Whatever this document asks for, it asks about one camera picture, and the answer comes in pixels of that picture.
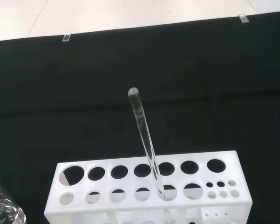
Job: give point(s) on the small clear glass beaker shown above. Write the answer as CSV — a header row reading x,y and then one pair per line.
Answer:
x,y
4,210

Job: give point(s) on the black table cloth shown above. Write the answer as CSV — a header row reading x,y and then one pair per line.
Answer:
x,y
60,105

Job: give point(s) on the white test tube rack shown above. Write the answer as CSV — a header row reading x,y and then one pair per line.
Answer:
x,y
128,183

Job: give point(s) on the clear cloth clip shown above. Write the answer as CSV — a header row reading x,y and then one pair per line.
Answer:
x,y
243,18
66,37

